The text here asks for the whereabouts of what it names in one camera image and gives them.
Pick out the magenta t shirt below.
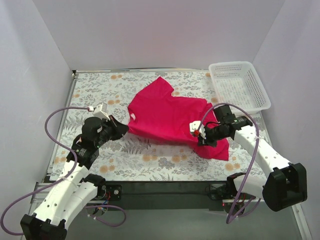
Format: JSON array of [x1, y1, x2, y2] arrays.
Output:
[[127, 77, 229, 161]]

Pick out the white plastic basket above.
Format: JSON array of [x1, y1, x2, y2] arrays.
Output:
[[208, 61, 271, 114]]

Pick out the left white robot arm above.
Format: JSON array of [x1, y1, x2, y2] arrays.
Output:
[[20, 115, 129, 240]]

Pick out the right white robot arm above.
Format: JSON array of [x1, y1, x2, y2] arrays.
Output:
[[189, 103, 308, 212]]

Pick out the floral patterned table mat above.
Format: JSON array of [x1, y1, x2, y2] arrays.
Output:
[[50, 70, 265, 181]]

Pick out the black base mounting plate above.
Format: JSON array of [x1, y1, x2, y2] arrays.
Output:
[[88, 181, 236, 211]]

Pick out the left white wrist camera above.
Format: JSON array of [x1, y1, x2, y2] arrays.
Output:
[[87, 102, 110, 121]]

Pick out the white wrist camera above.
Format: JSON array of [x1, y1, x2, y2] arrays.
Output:
[[189, 120, 206, 140], [87, 102, 110, 121]]

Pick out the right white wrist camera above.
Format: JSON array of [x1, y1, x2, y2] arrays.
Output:
[[189, 120, 206, 140]]

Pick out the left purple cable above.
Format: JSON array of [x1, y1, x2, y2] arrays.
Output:
[[0, 106, 127, 236]]

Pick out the purple cable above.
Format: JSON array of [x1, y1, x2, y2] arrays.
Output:
[[197, 102, 262, 225], [0, 106, 127, 236]]

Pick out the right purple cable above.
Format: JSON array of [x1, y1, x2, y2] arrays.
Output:
[[197, 102, 262, 225]]

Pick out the aluminium frame rail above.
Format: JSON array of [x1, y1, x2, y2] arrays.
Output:
[[19, 181, 313, 240]]

